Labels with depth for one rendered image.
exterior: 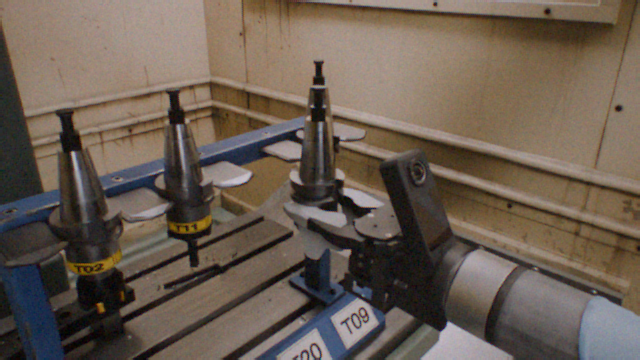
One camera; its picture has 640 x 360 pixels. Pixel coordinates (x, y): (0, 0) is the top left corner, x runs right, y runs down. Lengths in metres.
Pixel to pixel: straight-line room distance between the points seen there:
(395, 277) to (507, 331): 0.13
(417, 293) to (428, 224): 0.07
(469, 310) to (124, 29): 1.29
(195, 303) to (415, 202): 0.54
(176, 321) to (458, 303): 0.55
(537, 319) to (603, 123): 0.61
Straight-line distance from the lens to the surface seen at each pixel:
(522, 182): 1.08
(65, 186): 0.51
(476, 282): 0.46
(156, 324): 0.89
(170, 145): 0.55
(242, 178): 0.59
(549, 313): 0.44
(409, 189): 0.47
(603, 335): 0.44
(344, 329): 0.79
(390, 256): 0.50
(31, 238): 0.53
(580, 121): 1.01
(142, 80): 1.59
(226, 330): 0.85
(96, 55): 1.52
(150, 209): 0.54
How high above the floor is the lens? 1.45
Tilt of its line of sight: 24 degrees down
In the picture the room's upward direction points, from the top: straight up
